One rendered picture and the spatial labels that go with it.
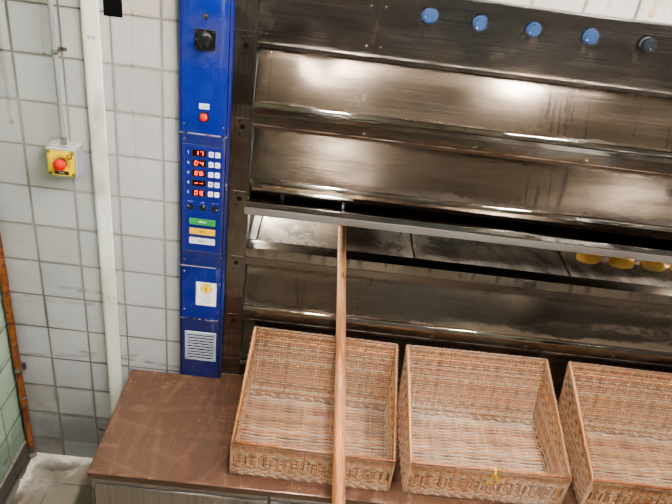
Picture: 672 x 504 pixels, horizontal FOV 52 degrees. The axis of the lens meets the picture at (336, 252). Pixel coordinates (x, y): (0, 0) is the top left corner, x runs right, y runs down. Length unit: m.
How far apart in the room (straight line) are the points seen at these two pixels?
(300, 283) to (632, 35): 1.35
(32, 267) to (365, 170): 1.28
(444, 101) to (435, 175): 0.25
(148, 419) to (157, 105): 1.12
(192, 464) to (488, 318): 1.18
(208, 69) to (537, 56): 1.00
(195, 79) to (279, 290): 0.83
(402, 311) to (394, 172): 0.56
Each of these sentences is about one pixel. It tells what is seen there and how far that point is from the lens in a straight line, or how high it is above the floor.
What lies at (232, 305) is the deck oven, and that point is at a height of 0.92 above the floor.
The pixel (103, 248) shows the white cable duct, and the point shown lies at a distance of 2.57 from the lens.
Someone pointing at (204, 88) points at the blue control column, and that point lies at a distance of 2.20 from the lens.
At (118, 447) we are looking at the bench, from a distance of 2.57.
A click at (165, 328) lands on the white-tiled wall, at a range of 2.73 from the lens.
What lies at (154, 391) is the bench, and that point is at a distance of 2.75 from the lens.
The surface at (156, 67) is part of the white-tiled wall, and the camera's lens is 2.25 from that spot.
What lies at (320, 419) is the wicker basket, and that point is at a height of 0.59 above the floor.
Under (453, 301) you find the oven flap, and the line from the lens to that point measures 2.58.
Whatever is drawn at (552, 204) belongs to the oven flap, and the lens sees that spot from 2.41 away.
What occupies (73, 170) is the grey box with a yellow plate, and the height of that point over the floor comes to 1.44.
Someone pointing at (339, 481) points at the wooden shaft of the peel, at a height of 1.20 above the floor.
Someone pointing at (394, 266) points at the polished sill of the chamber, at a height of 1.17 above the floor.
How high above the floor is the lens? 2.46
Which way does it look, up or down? 31 degrees down
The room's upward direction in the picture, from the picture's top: 8 degrees clockwise
